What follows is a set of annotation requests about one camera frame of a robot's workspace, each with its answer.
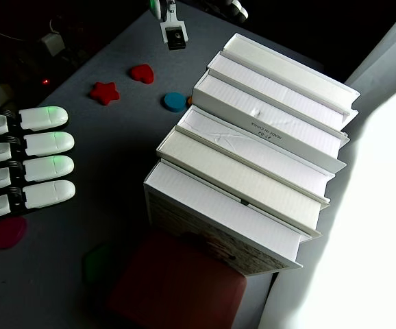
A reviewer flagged red heart block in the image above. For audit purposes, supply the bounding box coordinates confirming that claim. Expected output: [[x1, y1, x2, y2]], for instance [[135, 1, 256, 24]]
[[128, 63, 156, 84]]

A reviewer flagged white cardboard box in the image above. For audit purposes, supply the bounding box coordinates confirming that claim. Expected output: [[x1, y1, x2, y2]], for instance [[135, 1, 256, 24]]
[[174, 104, 336, 203], [206, 53, 355, 133], [221, 33, 361, 117], [156, 128, 332, 239]]

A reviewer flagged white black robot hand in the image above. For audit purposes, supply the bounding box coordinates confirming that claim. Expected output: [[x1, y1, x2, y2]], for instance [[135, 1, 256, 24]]
[[0, 106, 76, 223], [224, 0, 249, 24]]

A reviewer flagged white box with printed side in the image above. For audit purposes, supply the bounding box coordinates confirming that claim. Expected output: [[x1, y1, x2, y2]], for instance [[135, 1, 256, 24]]
[[143, 159, 304, 278]]

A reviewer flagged red star block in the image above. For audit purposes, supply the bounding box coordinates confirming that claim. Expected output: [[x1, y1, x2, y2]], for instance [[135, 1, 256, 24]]
[[88, 81, 121, 105]]

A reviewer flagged blue round block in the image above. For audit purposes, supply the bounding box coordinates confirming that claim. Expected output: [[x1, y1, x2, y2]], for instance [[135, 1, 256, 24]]
[[163, 92, 188, 113]]

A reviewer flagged thin white cable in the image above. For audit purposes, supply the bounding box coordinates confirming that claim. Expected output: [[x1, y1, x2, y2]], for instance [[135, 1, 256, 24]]
[[0, 19, 62, 39]]

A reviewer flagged green polygon block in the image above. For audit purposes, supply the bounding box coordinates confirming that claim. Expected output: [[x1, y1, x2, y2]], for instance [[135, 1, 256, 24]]
[[82, 242, 117, 286]]

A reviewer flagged white power adapter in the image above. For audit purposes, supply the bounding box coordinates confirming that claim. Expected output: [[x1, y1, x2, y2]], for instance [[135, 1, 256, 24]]
[[39, 32, 66, 58]]

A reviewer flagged dark red box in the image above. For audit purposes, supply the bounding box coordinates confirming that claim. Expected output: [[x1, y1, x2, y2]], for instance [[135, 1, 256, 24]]
[[106, 229, 248, 329]]

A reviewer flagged white box made-in-china print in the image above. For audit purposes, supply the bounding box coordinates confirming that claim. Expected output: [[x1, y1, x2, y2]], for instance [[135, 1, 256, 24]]
[[192, 71, 348, 174]]

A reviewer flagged crimson oval block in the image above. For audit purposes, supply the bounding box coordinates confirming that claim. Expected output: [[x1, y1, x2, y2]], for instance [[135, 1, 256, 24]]
[[0, 216, 28, 250]]

